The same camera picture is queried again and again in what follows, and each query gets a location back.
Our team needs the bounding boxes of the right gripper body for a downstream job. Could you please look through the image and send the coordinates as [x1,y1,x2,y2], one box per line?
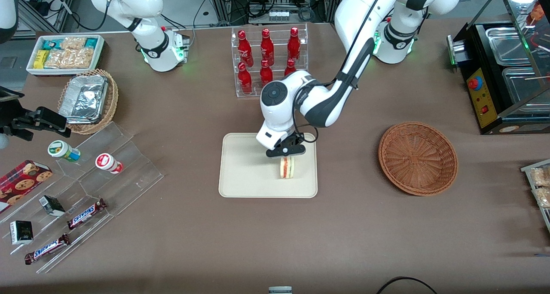
[0,86,38,133]

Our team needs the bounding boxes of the sandwich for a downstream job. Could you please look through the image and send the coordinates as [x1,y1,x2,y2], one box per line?
[279,156,296,180]

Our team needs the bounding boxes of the cream plastic tray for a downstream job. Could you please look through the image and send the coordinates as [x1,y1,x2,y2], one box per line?
[218,132,318,199]

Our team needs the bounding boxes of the light wicker basket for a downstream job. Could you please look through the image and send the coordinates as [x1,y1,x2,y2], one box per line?
[58,68,119,135]

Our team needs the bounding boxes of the brown wicker basket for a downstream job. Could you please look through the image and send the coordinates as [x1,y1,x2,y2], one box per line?
[378,121,459,196]

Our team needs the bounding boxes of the grey metal snack tray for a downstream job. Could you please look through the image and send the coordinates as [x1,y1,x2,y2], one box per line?
[520,158,550,235]

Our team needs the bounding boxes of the silver foil packet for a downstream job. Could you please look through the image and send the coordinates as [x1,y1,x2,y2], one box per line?
[64,74,109,116]
[58,105,104,125]

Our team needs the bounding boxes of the green sunflower yogurt cup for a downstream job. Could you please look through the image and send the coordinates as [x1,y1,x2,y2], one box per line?
[47,140,81,163]

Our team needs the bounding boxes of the white plastic snack bin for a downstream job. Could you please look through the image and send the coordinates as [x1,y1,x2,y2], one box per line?
[26,34,105,77]

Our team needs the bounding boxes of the clear acrylic bottle rack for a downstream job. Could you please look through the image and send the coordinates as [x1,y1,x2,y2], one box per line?
[231,23,309,98]

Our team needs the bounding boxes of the red plaid cookie box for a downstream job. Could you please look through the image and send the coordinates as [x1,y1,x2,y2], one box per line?
[0,159,53,214]

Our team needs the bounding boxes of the clear cracker bag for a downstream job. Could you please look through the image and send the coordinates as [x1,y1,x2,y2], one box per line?
[73,47,95,69]
[61,37,87,51]
[45,49,76,69]

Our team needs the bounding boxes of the red lid yogurt cup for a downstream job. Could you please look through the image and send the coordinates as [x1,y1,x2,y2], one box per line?
[95,153,124,175]

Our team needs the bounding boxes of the small black white carton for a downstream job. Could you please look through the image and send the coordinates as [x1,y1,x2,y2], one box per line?
[39,195,66,217]
[9,220,34,246]

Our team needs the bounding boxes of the clear acrylic step shelf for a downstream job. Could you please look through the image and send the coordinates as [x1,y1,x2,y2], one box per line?
[0,122,164,274]

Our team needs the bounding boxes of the Snickers chocolate bar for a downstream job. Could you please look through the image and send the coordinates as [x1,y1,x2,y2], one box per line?
[67,198,107,231]
[24,233,71,266]

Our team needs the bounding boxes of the black food warmer cabinet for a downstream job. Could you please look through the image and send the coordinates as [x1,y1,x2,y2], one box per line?
[446,0,550,135]

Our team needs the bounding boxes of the steel warmer pan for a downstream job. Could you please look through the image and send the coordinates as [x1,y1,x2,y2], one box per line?
[485,26,534,67]
[501,66,550,110]

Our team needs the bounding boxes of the clear pastry bag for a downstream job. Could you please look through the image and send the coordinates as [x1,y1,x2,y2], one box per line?
[533,187,550,209]
[530,166,550,188]

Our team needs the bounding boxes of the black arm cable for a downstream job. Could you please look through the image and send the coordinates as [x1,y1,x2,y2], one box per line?
[291,83,319,145]

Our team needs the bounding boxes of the black floor cable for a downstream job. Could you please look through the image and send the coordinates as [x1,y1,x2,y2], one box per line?
[376,276,440,294]

